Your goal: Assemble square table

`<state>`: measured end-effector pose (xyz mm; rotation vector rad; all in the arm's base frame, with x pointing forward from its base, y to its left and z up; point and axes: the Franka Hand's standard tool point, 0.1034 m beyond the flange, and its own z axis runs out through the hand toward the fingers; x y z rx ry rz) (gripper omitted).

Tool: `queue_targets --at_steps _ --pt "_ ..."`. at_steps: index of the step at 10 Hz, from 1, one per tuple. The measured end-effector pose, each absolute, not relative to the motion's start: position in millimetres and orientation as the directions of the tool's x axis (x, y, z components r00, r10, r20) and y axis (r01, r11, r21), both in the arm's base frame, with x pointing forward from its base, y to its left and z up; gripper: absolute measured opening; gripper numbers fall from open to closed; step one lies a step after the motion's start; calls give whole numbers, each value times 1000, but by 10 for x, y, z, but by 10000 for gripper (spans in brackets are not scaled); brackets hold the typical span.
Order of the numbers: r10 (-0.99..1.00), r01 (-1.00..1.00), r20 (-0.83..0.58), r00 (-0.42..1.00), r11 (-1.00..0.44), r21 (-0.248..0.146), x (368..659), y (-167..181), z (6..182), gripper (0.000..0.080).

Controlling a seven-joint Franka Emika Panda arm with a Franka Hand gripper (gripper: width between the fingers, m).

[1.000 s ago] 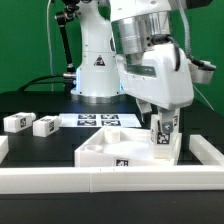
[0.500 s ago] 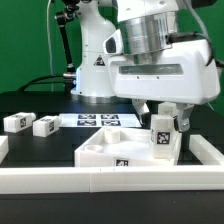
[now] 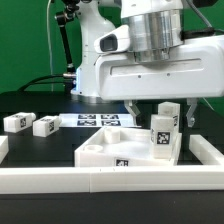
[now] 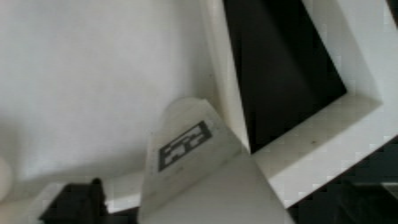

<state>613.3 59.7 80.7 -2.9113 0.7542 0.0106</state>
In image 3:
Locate white square table top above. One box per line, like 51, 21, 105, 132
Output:
74, 127, 182, 167

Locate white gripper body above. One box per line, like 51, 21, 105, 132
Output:
94, 25, 224, 100

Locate thin white cable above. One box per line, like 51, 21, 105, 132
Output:
46, 0, 56, 92

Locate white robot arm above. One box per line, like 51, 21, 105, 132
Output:
73, 0, 224, 125

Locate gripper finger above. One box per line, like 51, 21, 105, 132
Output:
186, 98, 198, 127
124, 100, 140, 117

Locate black cable bundle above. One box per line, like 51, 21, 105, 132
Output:
17, 74, 73, 92

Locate white marker base plate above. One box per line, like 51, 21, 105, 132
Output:
59, 113, 137, 127

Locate white left fence rail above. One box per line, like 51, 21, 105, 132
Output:
0, 136, 9, 164

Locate white front fence rail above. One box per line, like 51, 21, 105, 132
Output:
0, 165, 224, 194

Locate white fence rail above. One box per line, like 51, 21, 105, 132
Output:
189, 135, 224, 166
0, 136, 9, 164
0, 165, 224, 194

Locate grey cable right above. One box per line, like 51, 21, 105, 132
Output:
201, 97, 215, 111

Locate white right fence rail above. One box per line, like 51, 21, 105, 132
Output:
189, 135, 224, 166

